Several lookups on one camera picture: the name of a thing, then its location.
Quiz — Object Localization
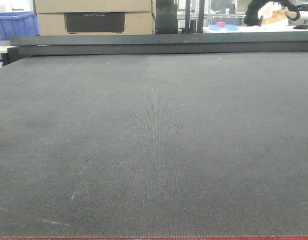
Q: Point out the black pillar in background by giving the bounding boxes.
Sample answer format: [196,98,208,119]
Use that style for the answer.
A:
[155,0,178,35]

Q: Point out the cardboard box with dark print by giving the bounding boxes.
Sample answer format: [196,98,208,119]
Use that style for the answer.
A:
[34,0,156,36]

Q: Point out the person in black clothing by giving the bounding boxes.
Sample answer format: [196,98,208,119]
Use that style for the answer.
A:
[244,0,300,26]

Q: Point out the dark foam board strip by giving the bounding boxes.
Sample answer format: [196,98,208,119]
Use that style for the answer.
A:
[10,29,308,56]

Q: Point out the blue crate in background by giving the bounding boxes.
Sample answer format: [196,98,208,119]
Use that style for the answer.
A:
[0,11,40,41]

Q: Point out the blue tray on far table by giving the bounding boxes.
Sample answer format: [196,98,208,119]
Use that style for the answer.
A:
[209,24,239,31]

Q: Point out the pink tape roll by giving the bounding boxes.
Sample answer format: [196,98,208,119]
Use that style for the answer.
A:
[216,21,225,28]

